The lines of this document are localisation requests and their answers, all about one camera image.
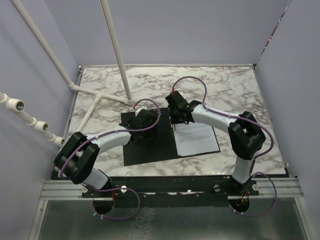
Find white folder black inside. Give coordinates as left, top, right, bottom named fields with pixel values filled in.
left=123, top=108, right=217, bottom=166

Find white paper sheets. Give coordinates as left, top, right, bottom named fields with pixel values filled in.
left=173, top=122, right=220, bottom=157

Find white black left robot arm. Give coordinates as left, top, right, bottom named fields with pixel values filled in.
left=54, top=108, right=161, bottom=198

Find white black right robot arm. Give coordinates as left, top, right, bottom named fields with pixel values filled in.
left=165, top=91, right=266, bottom=196

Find metal folder clip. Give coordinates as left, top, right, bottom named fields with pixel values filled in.
left=171, top=124, right=176, bottom=139

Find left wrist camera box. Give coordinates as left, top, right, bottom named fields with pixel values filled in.
left=135, top=106, right=148, bottom=117

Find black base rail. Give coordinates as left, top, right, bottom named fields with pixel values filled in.
left=82, top=175, right=259, bottom=208

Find aluminium rail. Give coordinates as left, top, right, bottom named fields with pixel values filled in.
left=40, top=175, right=304, bottom=201

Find white pipe frame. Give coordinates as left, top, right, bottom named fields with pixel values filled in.
left=0, top=0, right=135, bottom=152

